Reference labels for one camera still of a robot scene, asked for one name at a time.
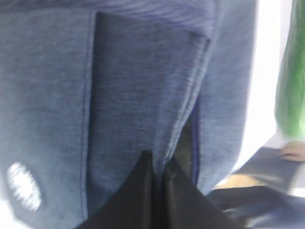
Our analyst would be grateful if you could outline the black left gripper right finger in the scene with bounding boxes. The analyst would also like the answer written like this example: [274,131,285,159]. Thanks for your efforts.
[163,158,243,229]

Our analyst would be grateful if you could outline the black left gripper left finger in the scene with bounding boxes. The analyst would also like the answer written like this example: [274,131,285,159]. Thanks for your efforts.
[81,151,164,229]

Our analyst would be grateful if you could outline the dark navy fabric bag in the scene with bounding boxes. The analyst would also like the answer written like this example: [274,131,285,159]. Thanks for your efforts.
[0,0,256,229]

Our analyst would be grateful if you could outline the green cucumber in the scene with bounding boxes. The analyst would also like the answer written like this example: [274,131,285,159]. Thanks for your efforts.
[274,0,305,140]

